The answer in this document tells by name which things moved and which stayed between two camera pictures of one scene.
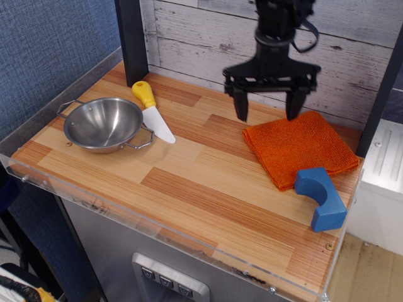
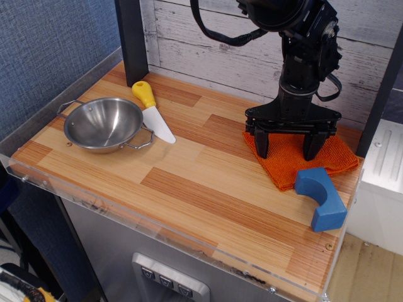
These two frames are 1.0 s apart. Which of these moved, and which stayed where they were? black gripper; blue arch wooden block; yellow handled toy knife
Moved: black gripper
Stayed: yellow handled toy knife; blue arch wooden block
